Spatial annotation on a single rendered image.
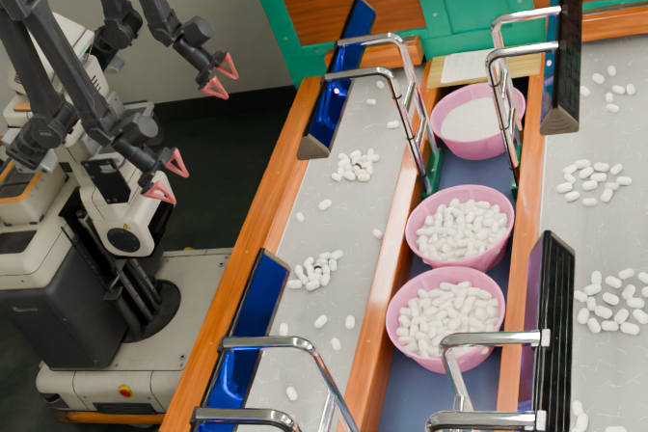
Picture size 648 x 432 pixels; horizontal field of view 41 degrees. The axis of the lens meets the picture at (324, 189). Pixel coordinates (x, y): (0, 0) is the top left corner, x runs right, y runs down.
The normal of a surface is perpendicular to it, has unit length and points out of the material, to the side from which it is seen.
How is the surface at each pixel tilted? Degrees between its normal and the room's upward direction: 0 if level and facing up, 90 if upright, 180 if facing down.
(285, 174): 0
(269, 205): 0
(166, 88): 90
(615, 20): 90
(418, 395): 0
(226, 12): 90
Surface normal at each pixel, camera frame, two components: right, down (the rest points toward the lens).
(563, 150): -0.31, -0.73
